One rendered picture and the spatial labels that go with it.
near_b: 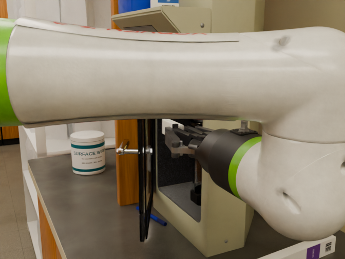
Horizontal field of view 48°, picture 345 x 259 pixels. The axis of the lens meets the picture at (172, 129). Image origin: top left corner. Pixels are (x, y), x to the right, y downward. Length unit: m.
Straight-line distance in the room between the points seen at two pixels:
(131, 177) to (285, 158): 0.84
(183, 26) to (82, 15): 1.27
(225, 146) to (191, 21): 0.35
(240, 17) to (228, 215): 0.46
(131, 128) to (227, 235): 0.44
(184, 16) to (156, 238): 0.57
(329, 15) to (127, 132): 0.66
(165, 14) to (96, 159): 0.85
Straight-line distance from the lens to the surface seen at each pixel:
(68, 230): 1.12
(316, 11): 1.21
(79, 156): 1.50
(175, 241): 1.03
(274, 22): 1.33
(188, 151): 0.60
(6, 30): 0.42
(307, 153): 0.41
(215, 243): 0.96
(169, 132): 0.67
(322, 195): 0.42
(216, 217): 0.93
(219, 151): 0.53
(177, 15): 0.79
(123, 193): 1.22
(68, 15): 2.03
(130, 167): 1.20
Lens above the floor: 1.44
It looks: 13 degrees down
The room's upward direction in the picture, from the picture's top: straight up
